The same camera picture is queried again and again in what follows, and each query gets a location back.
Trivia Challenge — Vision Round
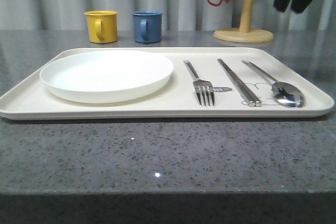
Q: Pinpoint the silver metal spoon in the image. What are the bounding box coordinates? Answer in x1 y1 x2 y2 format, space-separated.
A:
242 60 306 108

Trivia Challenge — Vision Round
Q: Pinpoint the silver metal fork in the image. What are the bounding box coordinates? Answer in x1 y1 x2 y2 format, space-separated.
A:
184 60 215 107

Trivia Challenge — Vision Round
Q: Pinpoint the white round plate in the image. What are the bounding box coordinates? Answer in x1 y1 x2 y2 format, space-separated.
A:
40 50 174 103

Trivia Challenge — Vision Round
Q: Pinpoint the wooden mug tree stand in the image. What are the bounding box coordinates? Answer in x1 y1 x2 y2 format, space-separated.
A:
213 0 274 43

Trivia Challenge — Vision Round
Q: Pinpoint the cream rabbit serving tray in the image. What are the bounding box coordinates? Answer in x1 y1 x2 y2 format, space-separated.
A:
1 47 334 120

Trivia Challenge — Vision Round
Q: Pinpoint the blue mug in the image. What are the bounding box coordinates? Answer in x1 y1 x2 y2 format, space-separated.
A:
132 10 163 44

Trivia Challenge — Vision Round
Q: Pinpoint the yellow mug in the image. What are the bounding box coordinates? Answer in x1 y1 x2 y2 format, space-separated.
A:
84 10 118 44

